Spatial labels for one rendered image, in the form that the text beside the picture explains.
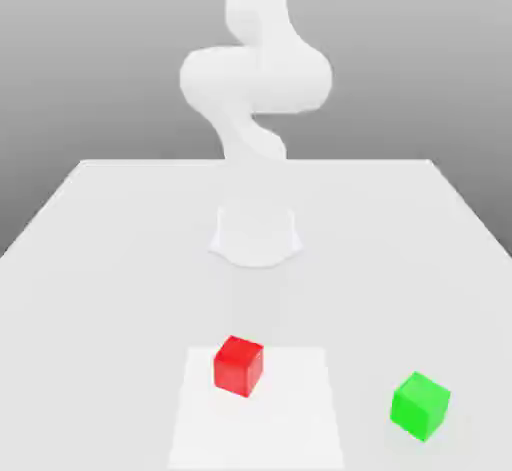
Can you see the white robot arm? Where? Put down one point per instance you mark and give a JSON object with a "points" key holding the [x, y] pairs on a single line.
{"points": [[256, 79]]}

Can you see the small red cube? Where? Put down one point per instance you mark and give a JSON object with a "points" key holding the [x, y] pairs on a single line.
{"points": [[236, 367]]}

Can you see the small green cube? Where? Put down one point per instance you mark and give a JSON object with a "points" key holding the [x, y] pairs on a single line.
{"points": [[418, 407]]}

